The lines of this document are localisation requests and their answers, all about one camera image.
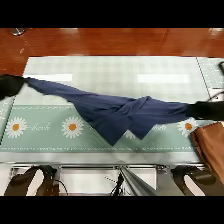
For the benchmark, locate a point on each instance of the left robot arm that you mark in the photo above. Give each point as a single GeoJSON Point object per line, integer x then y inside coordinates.
{"type": "Point", "coordinates": [9, 85]}

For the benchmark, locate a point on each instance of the blue T-shirt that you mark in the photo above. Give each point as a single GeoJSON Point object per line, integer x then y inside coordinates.
{"type": "Point", "coordinates": [113, 113]}

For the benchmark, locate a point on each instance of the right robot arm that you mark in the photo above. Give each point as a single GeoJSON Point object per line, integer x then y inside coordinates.
{"type": "Point", "coordinates": [208, 110]}

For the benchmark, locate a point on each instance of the silver frame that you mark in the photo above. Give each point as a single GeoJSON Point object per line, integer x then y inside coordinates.
{"type": "Point", "coordinates": [140, 185]}

